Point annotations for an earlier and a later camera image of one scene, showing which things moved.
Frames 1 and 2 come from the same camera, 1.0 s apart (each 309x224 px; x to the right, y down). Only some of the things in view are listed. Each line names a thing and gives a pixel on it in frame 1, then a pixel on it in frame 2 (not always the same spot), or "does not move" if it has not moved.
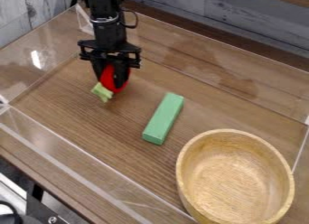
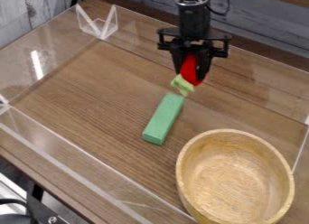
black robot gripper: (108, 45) → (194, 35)
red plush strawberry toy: (105, 78) → (190, 70)
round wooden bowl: (234, 178) does not move
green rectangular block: (157, 127) does not move
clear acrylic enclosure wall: (203, 135) does not move
